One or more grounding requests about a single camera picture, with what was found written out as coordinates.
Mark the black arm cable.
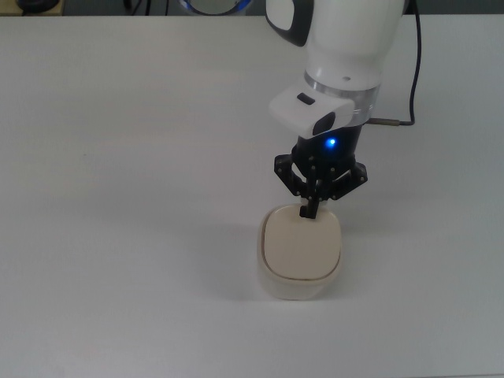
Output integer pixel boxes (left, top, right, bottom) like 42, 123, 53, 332
369, 0, 422, 128

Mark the small cream trash can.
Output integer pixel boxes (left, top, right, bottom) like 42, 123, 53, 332
255, 202, 343, 304

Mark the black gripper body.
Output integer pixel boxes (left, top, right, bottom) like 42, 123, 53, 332
292, 120, 366, 169

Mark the dark rounded object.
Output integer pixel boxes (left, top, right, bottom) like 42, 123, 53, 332
17, 0, 62, 13

